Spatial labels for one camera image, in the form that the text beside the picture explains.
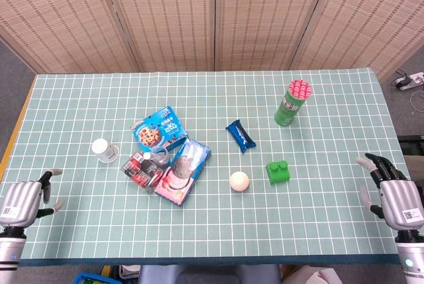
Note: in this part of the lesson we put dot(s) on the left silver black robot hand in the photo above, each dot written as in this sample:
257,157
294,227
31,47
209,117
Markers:
20,201

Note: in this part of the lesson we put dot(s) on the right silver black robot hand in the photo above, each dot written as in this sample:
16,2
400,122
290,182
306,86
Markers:
399,198

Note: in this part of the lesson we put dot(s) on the clear plastic bottle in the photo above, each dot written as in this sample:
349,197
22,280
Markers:
146,156

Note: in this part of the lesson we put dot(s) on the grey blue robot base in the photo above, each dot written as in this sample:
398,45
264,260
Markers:
208,275

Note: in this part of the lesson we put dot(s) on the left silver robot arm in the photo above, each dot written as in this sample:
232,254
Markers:
10,251

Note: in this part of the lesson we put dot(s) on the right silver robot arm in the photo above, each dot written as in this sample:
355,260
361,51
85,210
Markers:
410,257

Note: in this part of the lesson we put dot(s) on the black equipment case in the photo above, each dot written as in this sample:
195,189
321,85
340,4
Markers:
410,145

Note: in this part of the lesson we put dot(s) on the white paper cup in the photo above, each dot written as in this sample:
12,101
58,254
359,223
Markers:
105,151

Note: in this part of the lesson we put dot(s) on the blue plastic crate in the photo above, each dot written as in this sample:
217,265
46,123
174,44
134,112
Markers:
91,278

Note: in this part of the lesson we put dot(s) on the black power adapter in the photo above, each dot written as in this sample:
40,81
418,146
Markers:
401,81

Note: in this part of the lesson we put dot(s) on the beige cardboard box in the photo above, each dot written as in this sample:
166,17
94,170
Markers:
311,277

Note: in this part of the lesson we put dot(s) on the white power strip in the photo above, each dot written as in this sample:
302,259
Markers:
414,80

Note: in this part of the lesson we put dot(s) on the red black snack packet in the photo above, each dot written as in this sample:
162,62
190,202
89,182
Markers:
139,171

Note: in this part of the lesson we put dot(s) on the green toy brick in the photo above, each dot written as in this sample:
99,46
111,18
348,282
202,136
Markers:
278,174

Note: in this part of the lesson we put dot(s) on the small white box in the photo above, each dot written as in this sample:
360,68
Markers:
129,271

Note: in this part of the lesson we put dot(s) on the green chips can pink lid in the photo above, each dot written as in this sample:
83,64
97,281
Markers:
289,105

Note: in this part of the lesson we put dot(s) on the clear glass cup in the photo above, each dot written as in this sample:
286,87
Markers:
163,161

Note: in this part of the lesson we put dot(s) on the blue chocolate chip cookie box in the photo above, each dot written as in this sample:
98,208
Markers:
155,130

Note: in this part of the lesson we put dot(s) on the white ball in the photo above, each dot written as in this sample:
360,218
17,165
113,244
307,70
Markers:
239,181

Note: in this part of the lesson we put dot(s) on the blue pink Oreo box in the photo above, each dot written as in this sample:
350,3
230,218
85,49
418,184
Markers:
185,171

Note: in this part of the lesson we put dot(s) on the blue Oreo snack pack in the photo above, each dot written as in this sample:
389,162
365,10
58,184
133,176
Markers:
240,136

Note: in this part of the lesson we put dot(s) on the green grid tablecloth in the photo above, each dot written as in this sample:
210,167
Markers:
212,224

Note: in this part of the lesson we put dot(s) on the woven bamboo folding screen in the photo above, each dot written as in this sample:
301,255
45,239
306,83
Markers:
212,16

